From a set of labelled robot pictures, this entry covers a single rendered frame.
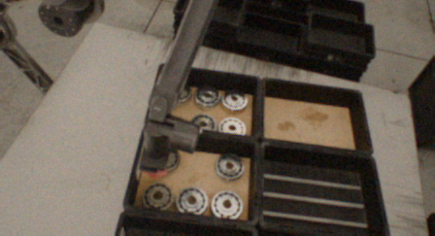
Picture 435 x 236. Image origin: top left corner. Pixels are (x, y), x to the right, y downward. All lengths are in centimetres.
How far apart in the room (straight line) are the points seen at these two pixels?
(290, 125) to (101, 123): 76
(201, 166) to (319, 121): 52
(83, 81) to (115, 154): 41
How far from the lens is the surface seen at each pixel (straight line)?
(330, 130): 150
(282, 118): 146
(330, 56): 228
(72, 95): 168
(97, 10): 139
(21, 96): 271
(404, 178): 169
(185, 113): 141
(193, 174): 127
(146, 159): 93
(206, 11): 81
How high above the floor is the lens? 196
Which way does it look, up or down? 53 degrees down
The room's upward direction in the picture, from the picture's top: 10 degrees clockwise
